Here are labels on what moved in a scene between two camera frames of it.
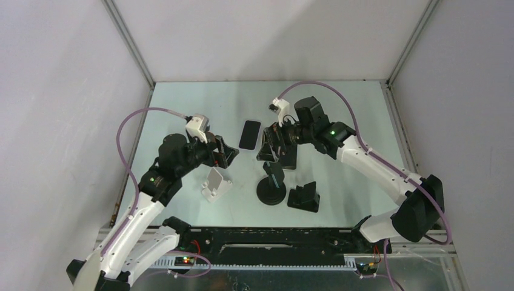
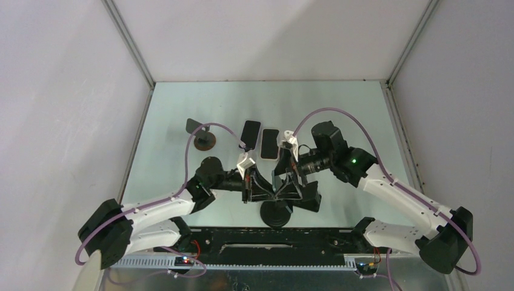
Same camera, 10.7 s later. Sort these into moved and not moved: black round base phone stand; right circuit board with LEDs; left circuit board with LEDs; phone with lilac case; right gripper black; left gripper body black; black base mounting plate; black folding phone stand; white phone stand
Moved: white phone stand; black round base phone stand; left gripper body black; right gripper black
Not moved: right circuit board with LEDs; left circuit board with LEDs; black base mounting plate; phone with lilac case; black folding phone stand
